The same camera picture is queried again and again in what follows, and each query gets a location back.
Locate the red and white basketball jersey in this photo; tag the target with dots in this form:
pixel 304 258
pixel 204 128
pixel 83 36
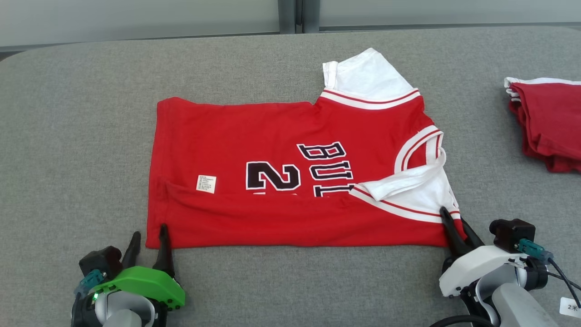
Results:
pixel 227 136

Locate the grey partition post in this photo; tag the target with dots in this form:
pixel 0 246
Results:
pixel 288 16

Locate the red shorts with white stripe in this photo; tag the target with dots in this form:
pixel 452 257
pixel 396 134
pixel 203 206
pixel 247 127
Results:
pixel 553 122

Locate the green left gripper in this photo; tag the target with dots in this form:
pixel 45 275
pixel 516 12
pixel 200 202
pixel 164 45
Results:
pixel 145 284

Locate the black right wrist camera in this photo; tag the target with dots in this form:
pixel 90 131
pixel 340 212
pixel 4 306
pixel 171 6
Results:
pixel 513 234

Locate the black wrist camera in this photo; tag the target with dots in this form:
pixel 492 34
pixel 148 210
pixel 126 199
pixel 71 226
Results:
pixel 513 234
pixel 100 261

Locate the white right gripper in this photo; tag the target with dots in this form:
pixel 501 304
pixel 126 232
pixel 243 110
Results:
pixel 481 265

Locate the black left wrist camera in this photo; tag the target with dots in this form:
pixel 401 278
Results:
pixel 100 261

